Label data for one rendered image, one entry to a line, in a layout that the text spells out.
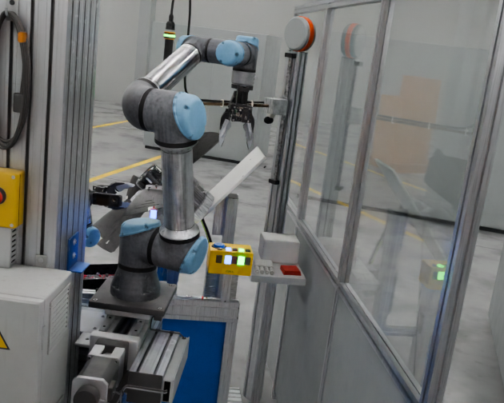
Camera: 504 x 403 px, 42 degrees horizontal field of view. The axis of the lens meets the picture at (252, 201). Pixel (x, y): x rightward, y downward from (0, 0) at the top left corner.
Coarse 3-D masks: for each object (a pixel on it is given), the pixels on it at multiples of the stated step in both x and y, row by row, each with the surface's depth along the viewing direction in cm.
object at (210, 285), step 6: (210, 276) 301; (216, 276) 302; (234, 276) 303; (204, 282) 308; (210, 282) 302; (216, 282) 302; (234, 282) 303; (204, 288) 305; (210, 288) 303; (234, 288) 304; (204, 294) 303; (210, 294) 304; (234, 294) 305
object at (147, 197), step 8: (144, 192) 263; (152, 192) 263; (160, 192) 264; (136, 200) 256; (144, 200) 255; (152, 200) 254; (160, 200) 254; (128, 208) 252; (136, 208) 250; (144, 208) 248; (160, 208) 246
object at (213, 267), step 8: (208, 248) 245; (216, 248) 239; (224, 248) 240; (232, 248) 241; (240, 248) 242; (248, 248) 244; (208, 256) 242; (224, 256) 237; (240, 256) 238; (248, 256) 238; (208, 264) 239; (216, 264) 238; (224, 264) 238; (232, 264) 238; (208, 272) 238; (216, 272) 238; (224, 272) 239; (232, 272) 239; (240, 272) 239; (248, 272) 240
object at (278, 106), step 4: (264, 100) 301; (268, 100) 299; (272, 100) 297; (276, 100) 297; (280, 100) 299; (284, 100) 301; (268, 104) 299; (272, 104) 297; (276, 104) 298; (280, 104) 300; (284, 104) 301; (264, 108) 302; (268, 108) 300; (272, 108) 298; (276, 108) 299; (280, 108) 300; (284, 108) 302; (264, 112) 302; (268, 112) 300; (272, 112) 298; (276, 112) 299; (280, 112) 301; (284, 112) 303
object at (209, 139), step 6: (210, 132) 263; (204, 138) 265; (210, 138) 269; (216, 138) 272; (198, 144) 267; (204, 144) 270; (210, 144) 273; (198, 150) 272; (204, 150) 274; (198, 156) 275
